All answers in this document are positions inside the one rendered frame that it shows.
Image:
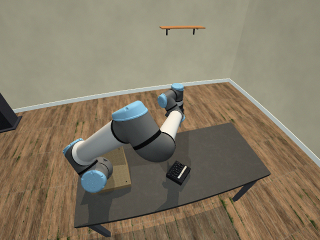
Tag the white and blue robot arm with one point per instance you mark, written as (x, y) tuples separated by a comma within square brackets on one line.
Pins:
[(131, 125)]

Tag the black lighting desk panel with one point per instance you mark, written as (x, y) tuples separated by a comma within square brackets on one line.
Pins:
[(178, 172)]

